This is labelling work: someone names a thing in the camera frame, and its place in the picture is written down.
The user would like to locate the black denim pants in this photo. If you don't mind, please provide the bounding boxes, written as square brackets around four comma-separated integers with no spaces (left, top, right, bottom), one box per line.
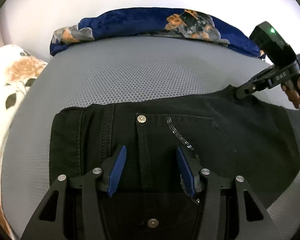
[49,86,300,239]

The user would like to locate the person's right hand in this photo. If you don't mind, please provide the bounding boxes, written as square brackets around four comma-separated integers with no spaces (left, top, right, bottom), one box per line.
[281,76,300,110]

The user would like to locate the white floral pillow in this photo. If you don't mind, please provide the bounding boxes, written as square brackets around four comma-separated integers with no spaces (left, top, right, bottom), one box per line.
[0,44,47,237]

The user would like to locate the blue floral blanket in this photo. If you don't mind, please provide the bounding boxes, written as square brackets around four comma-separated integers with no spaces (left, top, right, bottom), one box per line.
[50,8,265,59]

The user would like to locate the grey mesh mattress cover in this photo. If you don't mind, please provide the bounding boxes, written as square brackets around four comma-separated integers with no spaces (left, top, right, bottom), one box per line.
[1,36,300,239]

